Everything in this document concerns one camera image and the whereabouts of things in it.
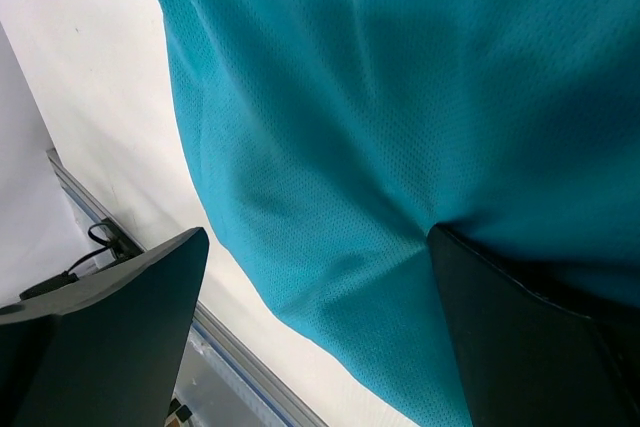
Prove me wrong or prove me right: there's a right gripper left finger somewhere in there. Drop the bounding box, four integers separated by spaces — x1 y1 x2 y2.
1 227 209 426

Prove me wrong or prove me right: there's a teal t shirt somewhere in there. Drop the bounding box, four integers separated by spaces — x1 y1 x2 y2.
158 0 639 426

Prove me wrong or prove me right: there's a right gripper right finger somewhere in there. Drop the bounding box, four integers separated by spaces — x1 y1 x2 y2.
427 225 639 426

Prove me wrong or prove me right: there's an aluminium mounting rail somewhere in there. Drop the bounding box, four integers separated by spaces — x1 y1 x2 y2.
45 147 331 427

